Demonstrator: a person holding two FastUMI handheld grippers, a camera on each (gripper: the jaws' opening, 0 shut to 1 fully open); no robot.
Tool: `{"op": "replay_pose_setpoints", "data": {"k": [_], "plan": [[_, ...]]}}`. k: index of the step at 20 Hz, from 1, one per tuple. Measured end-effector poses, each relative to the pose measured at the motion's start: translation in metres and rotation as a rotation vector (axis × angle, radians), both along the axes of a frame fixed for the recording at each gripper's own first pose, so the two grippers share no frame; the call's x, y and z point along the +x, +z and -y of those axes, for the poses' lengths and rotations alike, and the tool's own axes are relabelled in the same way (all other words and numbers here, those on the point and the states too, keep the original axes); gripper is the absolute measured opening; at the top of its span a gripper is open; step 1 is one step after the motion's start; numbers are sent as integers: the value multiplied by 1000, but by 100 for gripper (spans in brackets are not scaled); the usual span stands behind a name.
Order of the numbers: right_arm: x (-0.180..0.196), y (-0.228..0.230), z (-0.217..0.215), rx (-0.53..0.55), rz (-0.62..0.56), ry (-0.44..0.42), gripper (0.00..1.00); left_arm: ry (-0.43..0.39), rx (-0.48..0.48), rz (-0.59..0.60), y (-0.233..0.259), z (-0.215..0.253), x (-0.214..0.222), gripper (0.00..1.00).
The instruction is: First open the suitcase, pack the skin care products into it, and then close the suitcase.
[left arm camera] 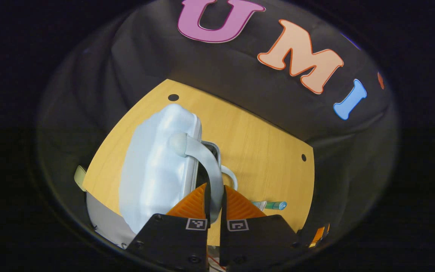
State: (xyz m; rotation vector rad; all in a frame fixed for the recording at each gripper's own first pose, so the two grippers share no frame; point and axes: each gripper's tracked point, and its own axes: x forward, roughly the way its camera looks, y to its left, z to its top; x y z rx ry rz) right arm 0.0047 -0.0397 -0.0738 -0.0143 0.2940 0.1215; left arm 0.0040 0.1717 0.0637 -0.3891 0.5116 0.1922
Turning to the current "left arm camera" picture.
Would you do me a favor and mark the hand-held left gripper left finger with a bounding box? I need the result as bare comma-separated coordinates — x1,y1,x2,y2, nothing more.
126,183,211,272

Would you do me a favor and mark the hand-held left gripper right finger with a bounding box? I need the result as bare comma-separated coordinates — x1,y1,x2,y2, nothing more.
219,185,305,272

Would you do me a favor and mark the small beige object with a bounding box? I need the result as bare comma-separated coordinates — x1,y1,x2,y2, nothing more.
74,165,88,192

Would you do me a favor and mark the black backdrop cloth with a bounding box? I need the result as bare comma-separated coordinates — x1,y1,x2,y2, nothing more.
36,0,399,250

